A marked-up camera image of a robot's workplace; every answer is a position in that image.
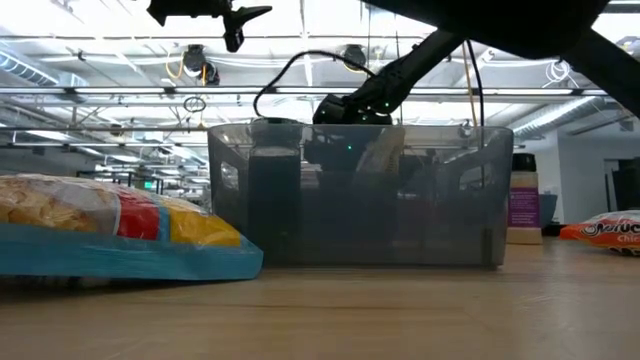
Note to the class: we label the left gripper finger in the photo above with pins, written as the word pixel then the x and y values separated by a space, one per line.
pixel 234 30

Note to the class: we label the clear yellow noodle packet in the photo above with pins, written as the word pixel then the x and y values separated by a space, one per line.
pixel 385 150

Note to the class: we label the yellow blue ramen packet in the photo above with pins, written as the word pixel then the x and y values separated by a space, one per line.
pixel 125 220

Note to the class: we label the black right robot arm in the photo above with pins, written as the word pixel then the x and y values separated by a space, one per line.
pixel 500 25

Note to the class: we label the grey plastic bin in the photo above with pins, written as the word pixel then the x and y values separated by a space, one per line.
pixel 425 225

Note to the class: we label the black lid purple label bottle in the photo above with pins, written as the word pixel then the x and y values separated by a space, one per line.
pixel 523 210

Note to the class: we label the blue bowl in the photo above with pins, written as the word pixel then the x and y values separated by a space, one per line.
pixel 547 210

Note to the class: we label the orange white ramen packet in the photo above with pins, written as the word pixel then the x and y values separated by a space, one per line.
pixel 605 230

